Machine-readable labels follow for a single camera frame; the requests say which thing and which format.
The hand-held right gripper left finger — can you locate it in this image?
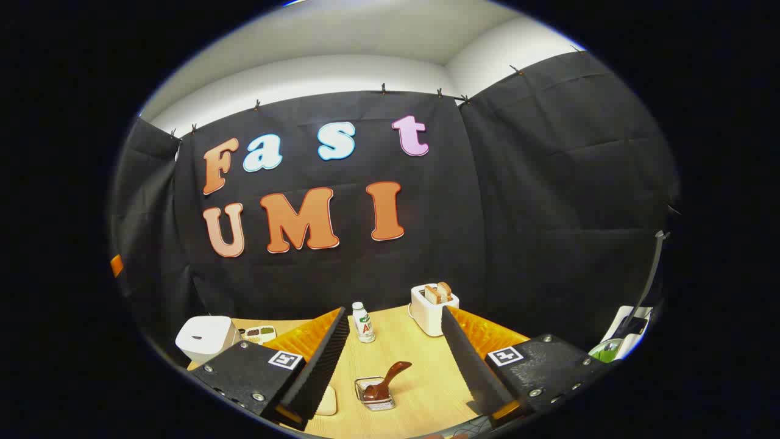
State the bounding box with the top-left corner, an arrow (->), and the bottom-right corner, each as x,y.
190,307 -> 351,431

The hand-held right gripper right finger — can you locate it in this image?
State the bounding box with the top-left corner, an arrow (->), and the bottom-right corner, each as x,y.
441,305 -> 610,427

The clear rice box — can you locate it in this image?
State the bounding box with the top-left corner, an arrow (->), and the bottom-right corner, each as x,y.
314,385 -> 338,416

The brown wooden spoon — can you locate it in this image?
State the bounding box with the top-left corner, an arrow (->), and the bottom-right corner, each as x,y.
364,361 -> 413,401

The metal wire chopstick holder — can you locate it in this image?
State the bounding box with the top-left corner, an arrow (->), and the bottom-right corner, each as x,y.
355,376 -> 397,412

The white rice cooker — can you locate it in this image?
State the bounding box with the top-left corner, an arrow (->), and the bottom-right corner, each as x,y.
175,315 -> 238,366

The white drink bottle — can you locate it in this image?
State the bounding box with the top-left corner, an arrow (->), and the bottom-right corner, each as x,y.
352,302 -> 376,344

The white toaster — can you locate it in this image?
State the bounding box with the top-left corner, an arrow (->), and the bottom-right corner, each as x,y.
408,284 -> 459,337

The white sectioned grain tray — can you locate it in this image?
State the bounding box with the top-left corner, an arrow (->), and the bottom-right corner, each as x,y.
241,326 -> 277,346

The green round object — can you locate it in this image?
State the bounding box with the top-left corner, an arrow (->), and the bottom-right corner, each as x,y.
590,339 -> 623,364

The black backdrop cloth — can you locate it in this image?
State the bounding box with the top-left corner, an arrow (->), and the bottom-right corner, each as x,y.
110,51 -> 680,360

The white board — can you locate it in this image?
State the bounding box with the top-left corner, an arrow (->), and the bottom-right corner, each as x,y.
600,305 -> 653,360

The black stand pole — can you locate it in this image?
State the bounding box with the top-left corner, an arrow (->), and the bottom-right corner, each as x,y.
626,230 -> 671,324

